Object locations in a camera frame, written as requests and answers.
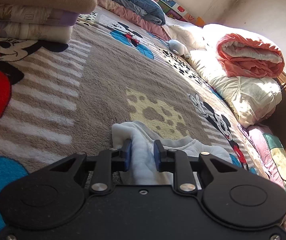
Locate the pastel patchwork quilt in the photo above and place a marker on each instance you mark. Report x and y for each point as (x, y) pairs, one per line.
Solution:
(270, 150)

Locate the white plush toy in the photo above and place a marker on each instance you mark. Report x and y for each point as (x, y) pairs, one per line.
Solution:
(177, 47)
(190, 35)

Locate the colourful alphabet foam mat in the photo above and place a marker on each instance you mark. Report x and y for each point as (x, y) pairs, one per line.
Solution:
(168, 2)

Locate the orange rolled quilt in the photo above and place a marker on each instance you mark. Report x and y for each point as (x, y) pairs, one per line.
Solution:
(247, 62)

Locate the cartoon mouse printed blanket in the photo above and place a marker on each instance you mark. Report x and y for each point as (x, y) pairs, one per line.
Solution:
(95, 80)

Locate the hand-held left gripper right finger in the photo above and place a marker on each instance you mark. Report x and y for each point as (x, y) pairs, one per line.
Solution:
(158, 156)

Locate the blue and maroon folded quilt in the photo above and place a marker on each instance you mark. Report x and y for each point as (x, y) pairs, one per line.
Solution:
(138, 2)

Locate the white quilted pants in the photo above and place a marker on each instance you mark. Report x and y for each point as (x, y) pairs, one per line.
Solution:
(143, 150)

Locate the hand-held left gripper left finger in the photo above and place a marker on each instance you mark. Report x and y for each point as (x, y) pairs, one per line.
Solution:
(128, 155)

